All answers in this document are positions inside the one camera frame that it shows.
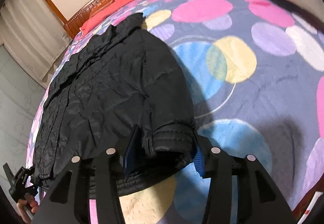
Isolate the black quilted puffer jacket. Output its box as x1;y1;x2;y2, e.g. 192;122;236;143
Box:
33;13;196;196

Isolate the person's left hand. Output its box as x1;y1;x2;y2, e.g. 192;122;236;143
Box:
16;194;39;224

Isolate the frosted glass wardrobe door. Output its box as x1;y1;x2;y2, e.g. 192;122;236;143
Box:
0;45;47;204

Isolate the colourful polka dot bedspread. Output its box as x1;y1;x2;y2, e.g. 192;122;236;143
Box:
26;0;323;223

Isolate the left beige striped curtain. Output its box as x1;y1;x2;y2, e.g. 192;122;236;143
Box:
1;0;71;82

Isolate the small orange embroidered cushion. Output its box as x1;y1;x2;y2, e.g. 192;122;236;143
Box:
89;0;114;18

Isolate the red quilted pillow blanket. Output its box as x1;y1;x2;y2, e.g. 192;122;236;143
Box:
80;0;134;37

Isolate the vertical wooden door frame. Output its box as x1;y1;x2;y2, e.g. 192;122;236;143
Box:
45;0;67;24

